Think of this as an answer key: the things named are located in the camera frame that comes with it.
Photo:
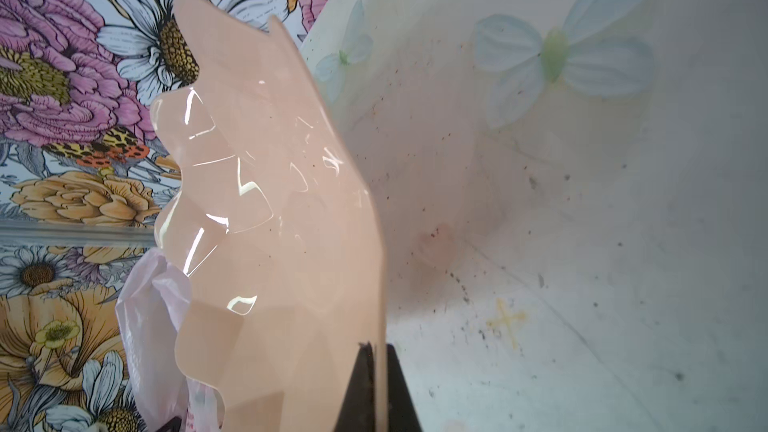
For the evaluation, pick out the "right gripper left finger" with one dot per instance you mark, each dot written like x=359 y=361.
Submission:
x=357 y=413

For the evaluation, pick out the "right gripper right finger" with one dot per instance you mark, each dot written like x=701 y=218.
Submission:
x=402 y=416

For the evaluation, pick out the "pink plastic bag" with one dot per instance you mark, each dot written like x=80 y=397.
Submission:
x=150 y=310

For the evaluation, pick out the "pink faceted plastic bowl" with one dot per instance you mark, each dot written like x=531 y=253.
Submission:
x=276 y=231

